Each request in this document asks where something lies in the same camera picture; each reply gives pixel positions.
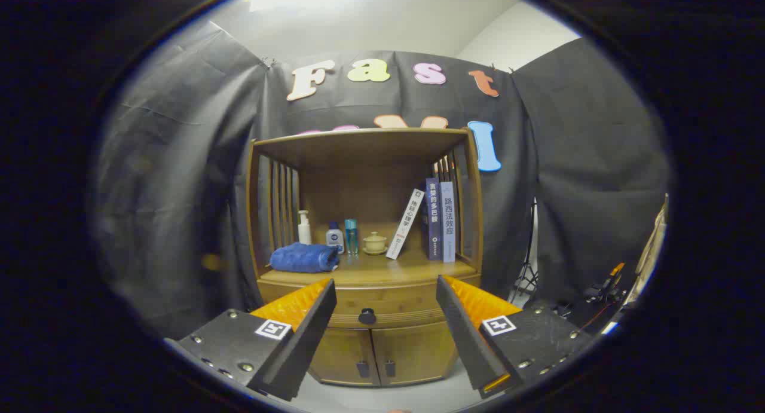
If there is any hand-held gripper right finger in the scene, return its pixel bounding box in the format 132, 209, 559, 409
435, 274, 593, 400

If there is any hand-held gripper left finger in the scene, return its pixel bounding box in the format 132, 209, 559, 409
163, 277, 338, 402

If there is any wooden drawer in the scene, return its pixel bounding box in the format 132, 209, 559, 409
258, 274, 482, 329

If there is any wooden cabinet door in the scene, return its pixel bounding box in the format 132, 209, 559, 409
308, 328, 381, 387
371, 322, 460, 385

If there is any wooden countertop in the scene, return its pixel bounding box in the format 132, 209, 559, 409
258, 246, 479, 287

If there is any wooden cabinet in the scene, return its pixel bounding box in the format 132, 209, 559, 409
246, 128, 484, 388

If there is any folded blue towel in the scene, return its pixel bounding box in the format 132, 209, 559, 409
270, 242, 340, 274

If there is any white bottle with blue cap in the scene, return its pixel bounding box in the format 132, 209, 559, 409
326, 221, 345, 255

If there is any light purple book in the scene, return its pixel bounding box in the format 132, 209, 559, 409
440, 181, 457, 264

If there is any dark blue book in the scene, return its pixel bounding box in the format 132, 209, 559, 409
425, 177, 444, 261

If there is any white book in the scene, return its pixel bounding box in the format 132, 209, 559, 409
386, 188, 426, 261

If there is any black tool with orange tip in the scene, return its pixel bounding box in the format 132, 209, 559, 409
583, 262, 627, 306

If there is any beige panel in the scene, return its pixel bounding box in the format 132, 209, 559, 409
634, 193, 669, 303

